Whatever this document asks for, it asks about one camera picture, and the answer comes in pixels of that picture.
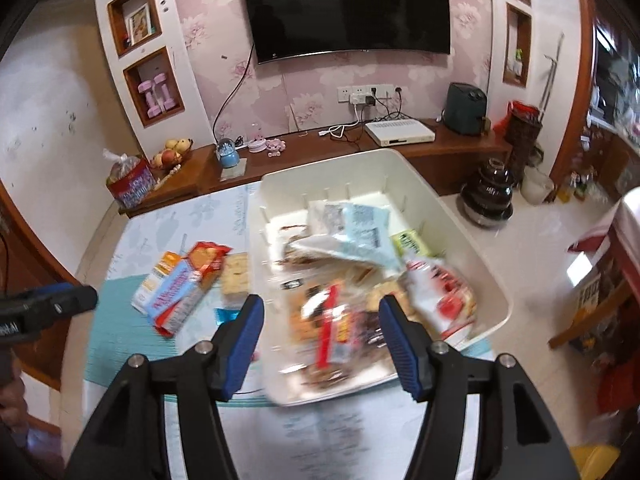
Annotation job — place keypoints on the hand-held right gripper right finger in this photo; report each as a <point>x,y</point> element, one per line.
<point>400,345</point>

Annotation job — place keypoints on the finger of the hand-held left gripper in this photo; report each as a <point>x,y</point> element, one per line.
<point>70,301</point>

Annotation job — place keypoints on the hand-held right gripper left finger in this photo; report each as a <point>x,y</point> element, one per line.
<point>245,340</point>

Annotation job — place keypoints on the red yellow snack packet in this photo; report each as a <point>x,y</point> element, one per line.
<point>330,325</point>

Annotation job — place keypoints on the white plastic bin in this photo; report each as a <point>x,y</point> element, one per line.
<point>380,170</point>

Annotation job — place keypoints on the person's left hand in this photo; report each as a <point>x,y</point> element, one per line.
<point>12,402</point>

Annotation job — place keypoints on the red white snack bag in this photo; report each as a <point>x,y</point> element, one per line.
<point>445,300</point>

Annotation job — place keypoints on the pale cracker packet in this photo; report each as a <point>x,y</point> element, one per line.
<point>235,272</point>

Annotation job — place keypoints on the red cracker packet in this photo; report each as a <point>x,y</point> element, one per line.
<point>210,260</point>

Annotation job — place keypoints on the blue orange cracker box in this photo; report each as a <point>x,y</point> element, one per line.
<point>167,295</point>

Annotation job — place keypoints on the green snack packet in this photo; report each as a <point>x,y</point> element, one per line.
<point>410,242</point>

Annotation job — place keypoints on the pale blue grey packet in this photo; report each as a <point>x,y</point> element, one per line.
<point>355,232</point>

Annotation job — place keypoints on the red bag of bread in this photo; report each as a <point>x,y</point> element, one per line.
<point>132,185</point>

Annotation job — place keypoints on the pale coaster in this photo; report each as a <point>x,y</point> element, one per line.
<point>234,171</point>

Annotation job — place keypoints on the stacked black pots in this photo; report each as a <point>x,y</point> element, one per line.
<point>487,195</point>

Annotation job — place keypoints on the bowl of fruit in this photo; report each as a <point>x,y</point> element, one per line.
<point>172,152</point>

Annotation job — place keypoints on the blue snow globe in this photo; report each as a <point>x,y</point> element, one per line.
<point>228,156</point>

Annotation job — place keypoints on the small pink toy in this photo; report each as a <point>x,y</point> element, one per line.
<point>275,147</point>

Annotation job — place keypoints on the pink glass dome ornament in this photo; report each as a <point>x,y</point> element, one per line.
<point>257,144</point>

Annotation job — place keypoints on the wooden television cabinet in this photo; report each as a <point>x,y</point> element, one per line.
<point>320,152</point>

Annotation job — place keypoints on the wooden chair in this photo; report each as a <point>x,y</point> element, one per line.
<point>600,305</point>

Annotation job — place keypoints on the white jar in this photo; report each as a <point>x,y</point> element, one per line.
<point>537,187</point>

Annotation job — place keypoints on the white set-top box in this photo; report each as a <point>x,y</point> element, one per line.
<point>400,131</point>

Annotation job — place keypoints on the pink dumbbell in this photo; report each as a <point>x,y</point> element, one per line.
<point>165,91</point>
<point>149,100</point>

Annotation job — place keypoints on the red white cloth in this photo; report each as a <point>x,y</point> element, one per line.
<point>615,230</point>

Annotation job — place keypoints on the dark green air fryer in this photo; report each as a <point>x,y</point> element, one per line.
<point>465,110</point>

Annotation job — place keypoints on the red bag in dark basket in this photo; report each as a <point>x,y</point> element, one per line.
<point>522,130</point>

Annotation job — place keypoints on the white niche shelf column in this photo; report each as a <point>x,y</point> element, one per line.
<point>185,75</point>

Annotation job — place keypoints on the framed photo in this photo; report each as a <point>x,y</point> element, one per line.
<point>138,22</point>

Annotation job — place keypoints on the metal pole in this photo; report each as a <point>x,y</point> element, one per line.
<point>551,75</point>

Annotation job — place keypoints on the black curved television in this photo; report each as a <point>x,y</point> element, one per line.
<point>345,5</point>

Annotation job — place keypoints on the white wall socket strip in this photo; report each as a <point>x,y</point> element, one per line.
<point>367,94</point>

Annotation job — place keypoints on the wall niche shelf with bottles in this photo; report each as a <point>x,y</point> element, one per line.
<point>517,60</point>

